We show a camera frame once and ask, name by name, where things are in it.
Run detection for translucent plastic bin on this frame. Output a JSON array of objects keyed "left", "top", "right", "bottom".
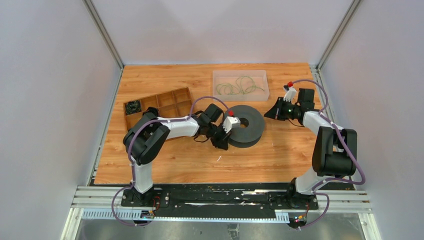
[{"left": 212, "top": 70, "right": 270, "bottom": 102}]

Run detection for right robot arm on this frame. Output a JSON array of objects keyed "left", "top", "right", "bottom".
[{"left": 264, "top": 88, "right": 358, "bottom": 209}]

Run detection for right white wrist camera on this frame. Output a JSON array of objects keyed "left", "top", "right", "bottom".
[{"left": 283, "top": 86, "right": 297, "bottom": 103}]

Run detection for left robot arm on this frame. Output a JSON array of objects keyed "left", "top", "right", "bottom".
[{"left": 123, "top": 103, "right": 241, "bottom": 207}]

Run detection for wooden compartment tray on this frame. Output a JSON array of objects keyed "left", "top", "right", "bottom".
[{"left": 122, "top": 87, "right": 200, "bottom": 139}]

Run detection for dark multicolour wire coil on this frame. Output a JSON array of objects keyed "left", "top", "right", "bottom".
[{"left": 125, "top": 99, "right": 143, "bottom": 116}]

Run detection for green wires in bin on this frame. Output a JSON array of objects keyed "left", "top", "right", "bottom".
[{"left": 215, "top": 76, "right": 266, "bottom": 96}]

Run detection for aluminium frame rail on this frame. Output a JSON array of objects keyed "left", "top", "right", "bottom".
[{"left": 61, "top": 183, "right": 381, "bottom": 240}]

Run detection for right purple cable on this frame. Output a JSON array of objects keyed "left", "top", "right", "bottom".
[{"left": 287, "top": 79, "right": 367, "bottom": 230}]

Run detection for dark grey spool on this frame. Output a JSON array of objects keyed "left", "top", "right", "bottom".
[{"left": 228, "top": 104, "right": 265, "bottom": 148}]

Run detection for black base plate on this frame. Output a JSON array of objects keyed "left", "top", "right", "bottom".
[{"left": 118, "top": 182, "right": 318, "bottom": 219}]

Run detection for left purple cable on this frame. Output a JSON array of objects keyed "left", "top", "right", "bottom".
[{"left": 110, "top": 96, "right": 234, "bottom": 228}]

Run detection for purple cable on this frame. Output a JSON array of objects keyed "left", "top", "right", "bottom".
[
  {"left": 287, "top": 79, "right": 367, "bottom": 230},
  {"left": 110, "top": 96, "right": 234, "bottom": 228}
]

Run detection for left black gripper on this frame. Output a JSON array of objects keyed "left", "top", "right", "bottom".
[{"left": 206, "top": 122, "right": 233, "bottom": 151}]

